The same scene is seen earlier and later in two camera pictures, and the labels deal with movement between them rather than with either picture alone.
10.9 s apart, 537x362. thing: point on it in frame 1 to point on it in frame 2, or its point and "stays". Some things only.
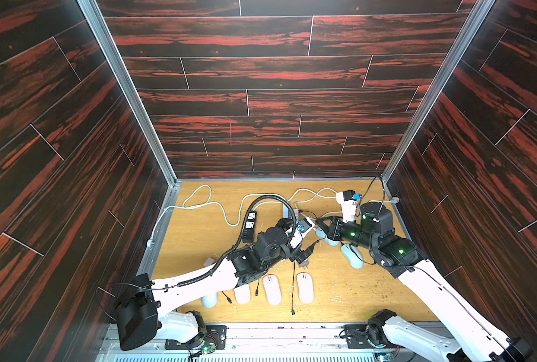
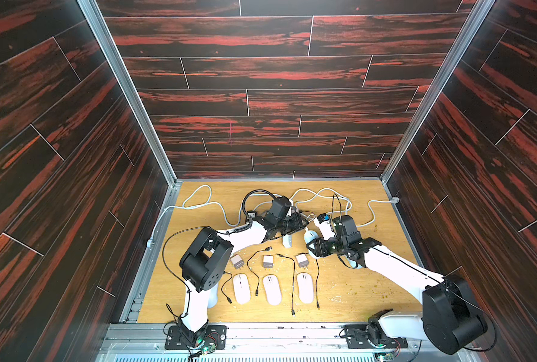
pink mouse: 305,288 stays
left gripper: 301,256 to 296,224
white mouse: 210,301 stays
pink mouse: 272,289 stays
